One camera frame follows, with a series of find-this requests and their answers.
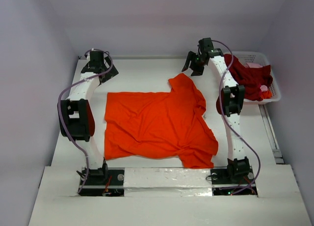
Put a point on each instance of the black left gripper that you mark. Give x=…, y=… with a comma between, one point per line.
x=109, y=70

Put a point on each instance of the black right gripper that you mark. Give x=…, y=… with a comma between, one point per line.
x=196, y=61

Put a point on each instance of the orange t-shirt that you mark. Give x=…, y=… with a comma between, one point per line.
x=159, y=125

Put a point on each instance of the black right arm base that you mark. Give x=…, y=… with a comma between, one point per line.
x=223, y=185

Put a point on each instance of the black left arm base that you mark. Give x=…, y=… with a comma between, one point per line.
x=97, y=186

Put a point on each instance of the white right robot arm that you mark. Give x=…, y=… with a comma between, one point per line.
x=229, y=105

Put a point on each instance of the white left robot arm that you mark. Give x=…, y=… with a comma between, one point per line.
x=75, y=114

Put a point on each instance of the white plastic basket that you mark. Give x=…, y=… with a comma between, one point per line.
x=261, y=59

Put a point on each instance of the pink garment in basket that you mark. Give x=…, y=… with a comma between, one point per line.
x=252, y=65

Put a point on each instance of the dark red t-shirt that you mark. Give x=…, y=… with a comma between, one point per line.
x=255, y=80

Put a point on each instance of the orange-red garment in basket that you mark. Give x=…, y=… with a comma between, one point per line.
x=266, y=94

